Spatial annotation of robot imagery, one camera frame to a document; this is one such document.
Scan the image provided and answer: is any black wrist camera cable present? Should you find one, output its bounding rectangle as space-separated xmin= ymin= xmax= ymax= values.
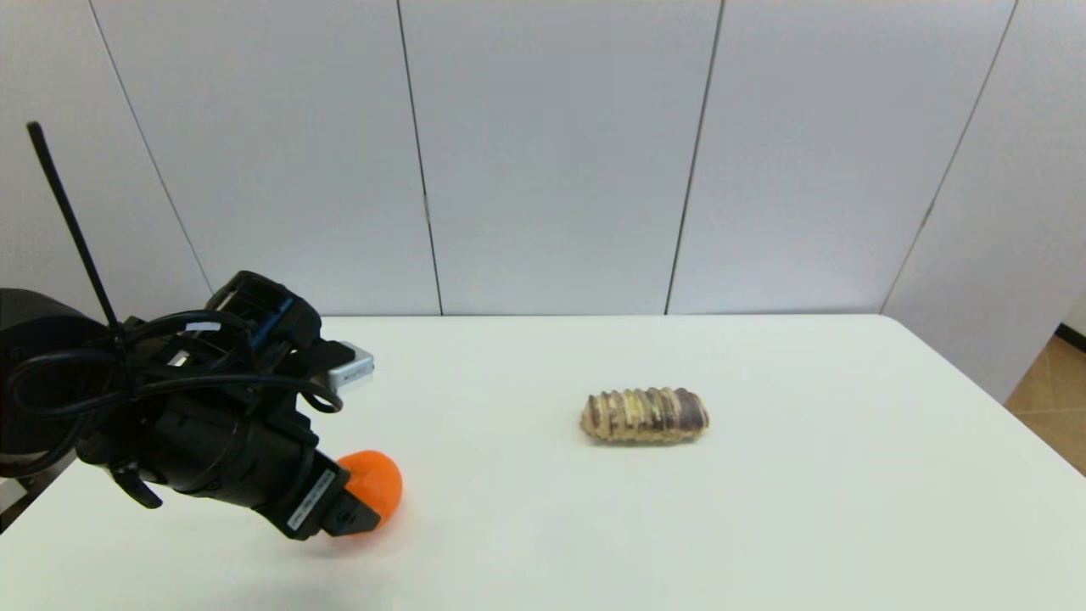
xmin=4 ymin=312 xmax=344 ymax=476

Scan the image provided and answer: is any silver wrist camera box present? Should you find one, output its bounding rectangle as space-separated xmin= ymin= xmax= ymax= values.
xmin=326 ymin=342 xmax=376 ymax=392

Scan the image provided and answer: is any orange mandarin fruit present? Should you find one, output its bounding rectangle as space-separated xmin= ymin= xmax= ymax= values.
xmin=336 ymin=450 xmax=405 ymax=534

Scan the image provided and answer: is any brown striped bread roll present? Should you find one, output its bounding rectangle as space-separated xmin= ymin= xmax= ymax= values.
xmin=580 ymin=387 xmax=710 ymax=445

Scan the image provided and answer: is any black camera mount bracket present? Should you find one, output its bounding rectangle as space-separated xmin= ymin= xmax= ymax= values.
xmin=207 ymin=271 xmax=324 ymax=376

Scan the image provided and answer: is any grey floor equipment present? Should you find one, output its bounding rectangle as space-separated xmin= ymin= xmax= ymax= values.
xmin=0 ymin=474 xmax=43 ymax=532

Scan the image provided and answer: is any black cable tie tail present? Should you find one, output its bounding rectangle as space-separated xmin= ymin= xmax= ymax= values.
xmin=26 ymin=122 xmax=121 ymax=334

